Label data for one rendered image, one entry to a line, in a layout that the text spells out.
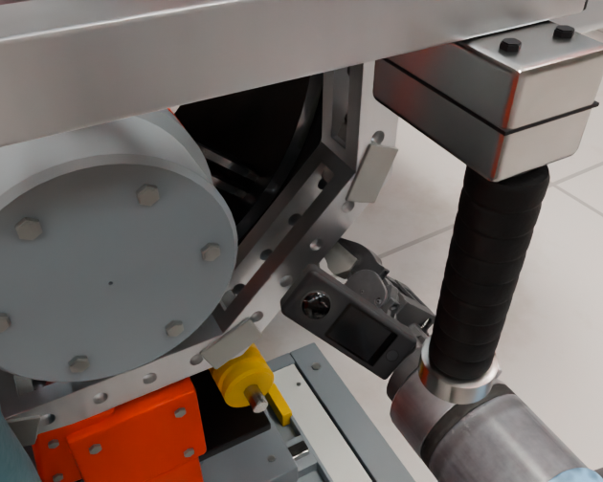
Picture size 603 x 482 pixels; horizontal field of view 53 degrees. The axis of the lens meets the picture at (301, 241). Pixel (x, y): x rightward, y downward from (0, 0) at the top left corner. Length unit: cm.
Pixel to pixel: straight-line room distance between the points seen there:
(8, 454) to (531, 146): 34
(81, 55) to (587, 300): 150
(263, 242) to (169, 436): 21
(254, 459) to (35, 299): 70
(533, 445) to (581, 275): 124
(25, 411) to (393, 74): 40
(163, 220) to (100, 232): 3
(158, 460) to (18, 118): 50
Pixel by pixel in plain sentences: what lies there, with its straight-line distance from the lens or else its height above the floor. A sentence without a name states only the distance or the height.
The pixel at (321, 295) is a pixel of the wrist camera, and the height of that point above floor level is 70.
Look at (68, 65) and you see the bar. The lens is 18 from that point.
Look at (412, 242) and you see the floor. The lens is 165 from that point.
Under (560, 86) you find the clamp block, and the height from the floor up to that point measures 94.
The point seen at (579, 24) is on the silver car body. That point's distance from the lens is 89.
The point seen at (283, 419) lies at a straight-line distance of 105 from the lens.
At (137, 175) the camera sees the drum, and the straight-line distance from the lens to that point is 26.
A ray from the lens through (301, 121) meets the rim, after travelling 57.
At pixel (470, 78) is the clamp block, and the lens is 25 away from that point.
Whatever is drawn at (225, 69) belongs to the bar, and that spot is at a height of 96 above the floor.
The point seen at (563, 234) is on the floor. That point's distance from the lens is 180.
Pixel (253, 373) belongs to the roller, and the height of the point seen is 54.
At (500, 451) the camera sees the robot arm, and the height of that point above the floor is 66.
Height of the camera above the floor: 104
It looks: 40 degrees down
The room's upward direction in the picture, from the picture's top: straight up
